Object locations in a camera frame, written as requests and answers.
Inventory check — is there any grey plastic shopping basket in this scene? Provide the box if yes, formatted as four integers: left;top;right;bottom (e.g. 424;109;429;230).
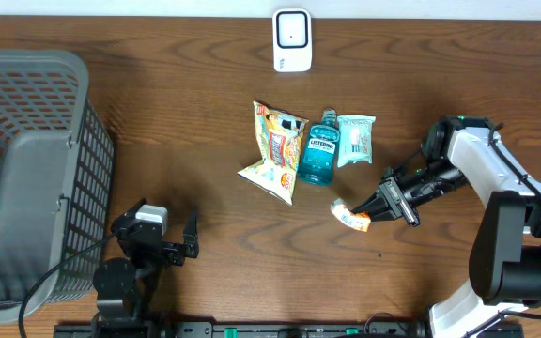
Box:
0;50;115;323

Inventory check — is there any light blue wipes pack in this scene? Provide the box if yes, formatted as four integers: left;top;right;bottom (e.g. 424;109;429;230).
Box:
337;115;376;167

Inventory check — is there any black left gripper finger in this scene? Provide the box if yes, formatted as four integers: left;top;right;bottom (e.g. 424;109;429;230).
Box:
118;198;147;220
182;210;198;245

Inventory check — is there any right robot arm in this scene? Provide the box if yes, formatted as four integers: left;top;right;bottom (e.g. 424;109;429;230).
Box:
352;115;541;337

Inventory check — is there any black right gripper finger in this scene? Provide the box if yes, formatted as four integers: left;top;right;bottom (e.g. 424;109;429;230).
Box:
368;207;400;222
351;190;386;214

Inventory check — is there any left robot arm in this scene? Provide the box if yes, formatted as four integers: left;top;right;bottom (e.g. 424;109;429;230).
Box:
91;199;199;337

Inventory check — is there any white barcode scanner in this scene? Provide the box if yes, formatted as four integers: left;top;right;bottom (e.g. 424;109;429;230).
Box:
272;8;313;72

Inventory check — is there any yellow snack bag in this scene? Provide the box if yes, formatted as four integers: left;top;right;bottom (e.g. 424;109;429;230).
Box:
238;101;308;206

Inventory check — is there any teal mouthwash bottle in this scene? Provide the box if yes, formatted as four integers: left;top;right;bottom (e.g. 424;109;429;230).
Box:
298;108;340;186

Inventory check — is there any orange tissue pack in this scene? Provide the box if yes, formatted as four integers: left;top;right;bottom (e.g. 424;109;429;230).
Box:
331;198;371;232

